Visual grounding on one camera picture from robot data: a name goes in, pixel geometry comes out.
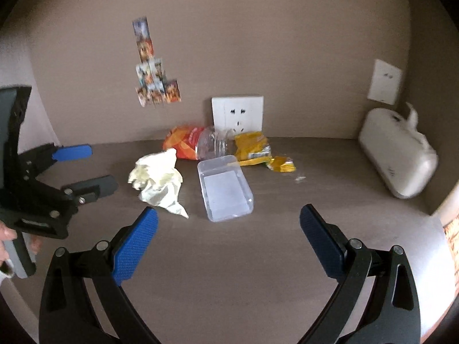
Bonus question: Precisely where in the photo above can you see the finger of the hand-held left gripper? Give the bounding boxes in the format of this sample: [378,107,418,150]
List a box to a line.
[20,143,93,174]
[61,175,120,206]

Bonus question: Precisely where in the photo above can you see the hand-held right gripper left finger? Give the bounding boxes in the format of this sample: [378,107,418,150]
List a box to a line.
[39,206,162,344]

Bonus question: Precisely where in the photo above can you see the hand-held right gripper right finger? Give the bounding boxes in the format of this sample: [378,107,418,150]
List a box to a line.
[297,204,422,344]

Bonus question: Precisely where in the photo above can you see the white paper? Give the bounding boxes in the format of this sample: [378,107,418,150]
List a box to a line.
[128,148,189,219]

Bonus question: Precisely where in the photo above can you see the small yellow wrapper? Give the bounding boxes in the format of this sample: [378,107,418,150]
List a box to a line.
[266,156,297,173]

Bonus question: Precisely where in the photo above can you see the orange snack bag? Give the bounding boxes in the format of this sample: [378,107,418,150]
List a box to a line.
[163,125,207,161]

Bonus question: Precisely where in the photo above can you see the clear plastic container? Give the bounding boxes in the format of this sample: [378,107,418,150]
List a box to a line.
[197,155,254,223]

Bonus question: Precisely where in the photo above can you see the yellow snack wrapper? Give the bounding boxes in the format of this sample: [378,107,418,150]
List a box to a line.
[234,131,273,166]

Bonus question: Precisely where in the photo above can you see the clear crushed plastic bottle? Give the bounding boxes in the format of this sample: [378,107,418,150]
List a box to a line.
[195,128,235,161]

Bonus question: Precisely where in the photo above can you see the person's left hand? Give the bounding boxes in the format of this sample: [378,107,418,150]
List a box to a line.
[0,220,18,263]

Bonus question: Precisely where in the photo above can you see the white tissue box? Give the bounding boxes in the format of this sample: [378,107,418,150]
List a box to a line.
[359,102,440,199]

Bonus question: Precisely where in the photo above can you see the orange patterned blanket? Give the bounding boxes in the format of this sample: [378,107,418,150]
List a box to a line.
[443,215,459,259]

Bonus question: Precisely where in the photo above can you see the group of photo wall stickers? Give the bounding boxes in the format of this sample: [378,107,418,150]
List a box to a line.
[132,16,182,107]

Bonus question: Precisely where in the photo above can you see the white wall socket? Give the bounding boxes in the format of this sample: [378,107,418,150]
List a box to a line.
[211,95,264,132]
[367,59,402,105]

